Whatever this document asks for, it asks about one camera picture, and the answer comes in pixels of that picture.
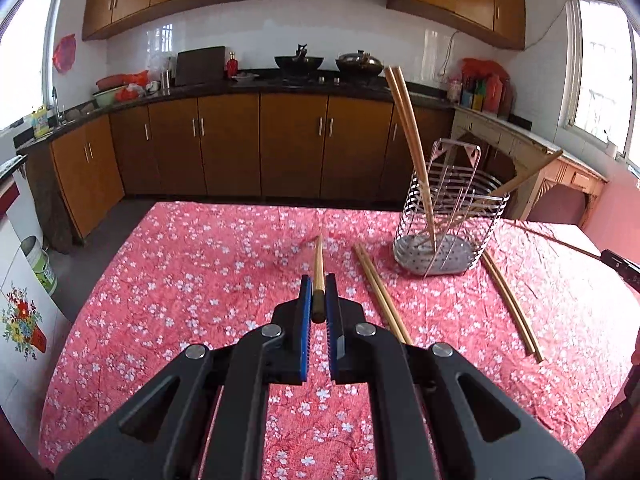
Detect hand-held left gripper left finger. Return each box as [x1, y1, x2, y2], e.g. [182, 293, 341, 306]
[55, 274, 313, 480]

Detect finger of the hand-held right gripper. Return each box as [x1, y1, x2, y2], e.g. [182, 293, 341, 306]
[600, 248, 640, 292]

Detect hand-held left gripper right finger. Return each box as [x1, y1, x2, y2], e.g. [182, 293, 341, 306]
[325, 273, 586, 480]

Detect wooden chopstick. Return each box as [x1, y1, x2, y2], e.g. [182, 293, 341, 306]
[352, 244, 403, 345]
[312, 233, 327, 323]
[420, 149, 565, 248]
[383, 66, 437, 261]
[392, 65, 438, 258]
[485, 251, 545, 365]
[509, 223, 605, 258]
[359, 244, 415, 347]
[480, 252, 536, 358]

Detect steel wire chopstick holder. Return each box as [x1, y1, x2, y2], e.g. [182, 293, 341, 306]
[392, 139, 511, 278]

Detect red floral tablecloth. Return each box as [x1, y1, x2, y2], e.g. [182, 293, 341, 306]
[39, 200, 640, 480]

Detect large barred window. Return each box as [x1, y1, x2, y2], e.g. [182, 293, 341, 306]
[565, 0, 640, 161]

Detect cream wooden side table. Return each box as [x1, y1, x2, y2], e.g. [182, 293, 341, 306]
[452, 105, 608, 228]

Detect brown base cabinets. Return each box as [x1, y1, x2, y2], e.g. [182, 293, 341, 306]
[22, 87, 453, 241]

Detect group of condiment bottles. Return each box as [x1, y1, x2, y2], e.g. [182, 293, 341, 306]
[446, 72, 513, 116]

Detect black kitchen countertop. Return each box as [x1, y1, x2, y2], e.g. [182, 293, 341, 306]
[15, 67, 461, 156]

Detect large red plastic bag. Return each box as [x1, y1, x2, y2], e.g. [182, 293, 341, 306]
[460, 57, 503, 78]

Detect black gas stove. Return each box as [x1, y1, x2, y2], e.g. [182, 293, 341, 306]
[265, 74, 388, 88]

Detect black wok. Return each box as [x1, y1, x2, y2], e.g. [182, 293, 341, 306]
[274, 44, 325, 78]

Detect black pot with lid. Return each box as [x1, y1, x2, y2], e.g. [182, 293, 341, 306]
[335, 50, 385, 78]

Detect green and white bucket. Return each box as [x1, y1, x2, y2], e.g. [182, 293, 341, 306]
[20, 236, 58, 297]

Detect dark rectangular board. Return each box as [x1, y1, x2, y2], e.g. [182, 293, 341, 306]
[174, 46, 227, 87]

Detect white cabinet with floral sticker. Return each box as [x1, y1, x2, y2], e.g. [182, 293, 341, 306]
[0, 160, 73, 411]

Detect green basin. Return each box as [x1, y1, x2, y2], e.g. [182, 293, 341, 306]
[92, 87, 126, 108]

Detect yellow detergent bottle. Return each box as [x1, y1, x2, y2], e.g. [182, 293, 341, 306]
[31, 106, 51, 138]

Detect white wall cable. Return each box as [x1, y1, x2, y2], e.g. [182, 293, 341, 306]
[435, 30, 461, 81]

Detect red bag on wall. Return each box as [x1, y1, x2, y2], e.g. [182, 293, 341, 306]
[52, 34, 77, 73]

